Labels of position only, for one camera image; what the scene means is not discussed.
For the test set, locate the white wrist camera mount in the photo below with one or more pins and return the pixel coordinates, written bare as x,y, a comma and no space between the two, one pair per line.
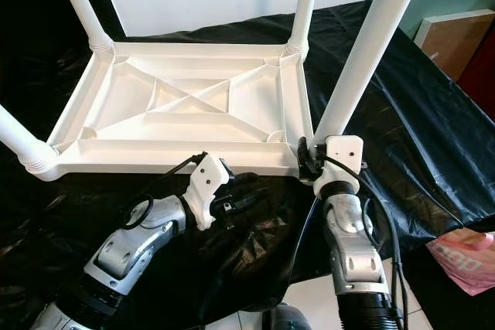
344,152
207,179

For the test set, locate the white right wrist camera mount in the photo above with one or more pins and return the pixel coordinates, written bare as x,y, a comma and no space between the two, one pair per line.
344,152

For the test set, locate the white plastic table top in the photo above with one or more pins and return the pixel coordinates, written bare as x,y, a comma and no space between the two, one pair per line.
178,156

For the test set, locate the pink plastic bag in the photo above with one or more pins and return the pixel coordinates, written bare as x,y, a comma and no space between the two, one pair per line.
464,260

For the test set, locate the grey robot leg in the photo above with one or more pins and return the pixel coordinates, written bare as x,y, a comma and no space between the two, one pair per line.
286,321

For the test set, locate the white plastic table leg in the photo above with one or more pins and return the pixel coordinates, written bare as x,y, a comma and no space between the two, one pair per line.
305,1
77,1
371,44
22,141

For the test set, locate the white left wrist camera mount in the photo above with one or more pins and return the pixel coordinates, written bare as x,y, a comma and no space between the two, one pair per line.
207,179

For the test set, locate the brown wooden cabinet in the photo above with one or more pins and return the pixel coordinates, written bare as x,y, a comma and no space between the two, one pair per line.
452,40

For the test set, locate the black plastic table cover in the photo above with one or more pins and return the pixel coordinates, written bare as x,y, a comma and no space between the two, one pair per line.
418,113

